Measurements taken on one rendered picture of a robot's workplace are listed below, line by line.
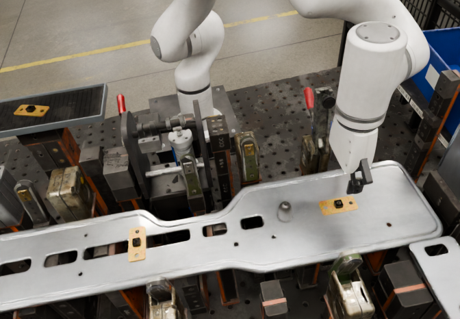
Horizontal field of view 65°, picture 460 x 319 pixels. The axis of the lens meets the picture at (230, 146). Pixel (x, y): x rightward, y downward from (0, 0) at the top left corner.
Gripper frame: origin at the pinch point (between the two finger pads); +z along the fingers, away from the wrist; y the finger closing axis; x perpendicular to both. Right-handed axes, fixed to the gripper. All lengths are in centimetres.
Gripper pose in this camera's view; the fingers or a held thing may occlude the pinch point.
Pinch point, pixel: (345, 172)
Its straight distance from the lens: 78.6
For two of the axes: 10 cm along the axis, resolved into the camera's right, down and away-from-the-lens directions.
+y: 1.6, 7.0, -6.9
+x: 9.8, -1.7, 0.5
